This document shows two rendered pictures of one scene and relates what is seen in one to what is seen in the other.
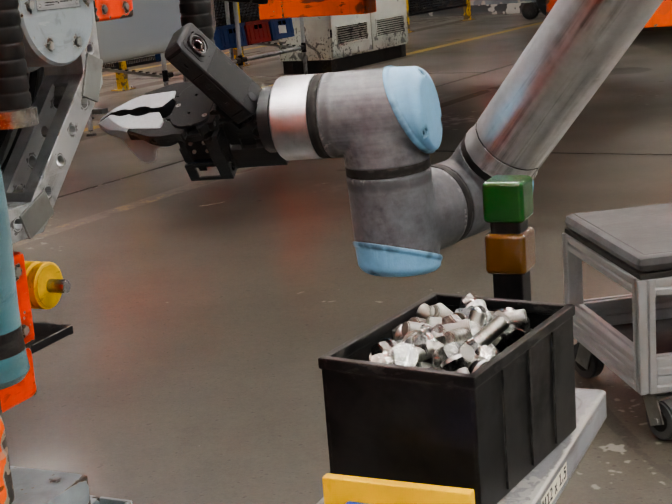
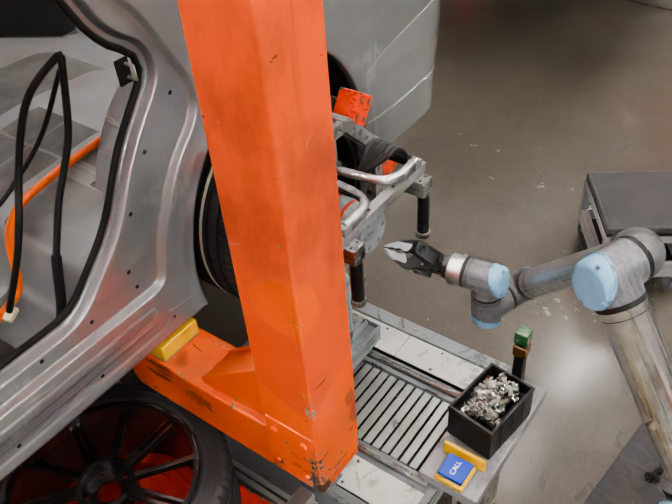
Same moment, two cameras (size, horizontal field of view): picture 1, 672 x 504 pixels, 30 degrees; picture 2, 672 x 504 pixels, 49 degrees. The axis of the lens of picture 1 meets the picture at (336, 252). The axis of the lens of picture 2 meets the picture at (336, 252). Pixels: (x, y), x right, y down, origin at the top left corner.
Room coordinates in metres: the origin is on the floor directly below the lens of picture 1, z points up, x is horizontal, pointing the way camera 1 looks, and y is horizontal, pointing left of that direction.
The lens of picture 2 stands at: (-0.28, -0.02, 2.15)
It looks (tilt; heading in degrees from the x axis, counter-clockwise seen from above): 40 degrees down; 14
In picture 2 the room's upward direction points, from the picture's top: 5 degrees counter-clockwise
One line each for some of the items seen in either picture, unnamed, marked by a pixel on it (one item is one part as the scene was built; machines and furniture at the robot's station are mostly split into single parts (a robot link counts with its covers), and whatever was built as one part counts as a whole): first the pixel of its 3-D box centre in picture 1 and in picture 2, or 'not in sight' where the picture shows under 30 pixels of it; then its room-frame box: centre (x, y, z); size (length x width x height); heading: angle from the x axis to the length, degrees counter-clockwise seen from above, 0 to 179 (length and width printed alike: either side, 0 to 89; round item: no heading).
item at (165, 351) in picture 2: not in sight; (164, 331); (1.00, 0.80, 0.71); 0.14 x 0.14 x 0.05; 65
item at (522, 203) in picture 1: (508, 198); (523, 336); (1.16, -0.17, 0.64); 0.04 x 0.04 x 0.04; 65
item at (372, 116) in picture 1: (376, 114); (485, 277); (1.31, -0.05, 0.71); 0.12 x 0.09 x 0.10; 71
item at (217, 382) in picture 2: not in sight; (210, 359); (0.93, 0.65, 0.69); 0.52 x 0.17 x 0.35; 65
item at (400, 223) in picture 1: (400, 215); (489, 304); (1.31, -0.07, 0.60); 0.12 x 0.09 x 0.12; 134
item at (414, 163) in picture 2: not in sight; (375, 155); (1.42, 0.27, 1.03); 0.19 x 0.18 x 0.11; 65
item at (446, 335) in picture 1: (455, 387); (490, 408); (1.00, -0.09, 0.51); 0.20 x 0.14 x 0.13; 147
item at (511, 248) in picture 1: (510, 250); (521, 348); (1.16, -0.17, 0.59); 0.04 x 0.04 x 0.04; 65
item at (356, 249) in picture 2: not in sight; (345, 248); (1.14, 0.31, 0.93); 0.09 x 0.05 x 0.05; 65
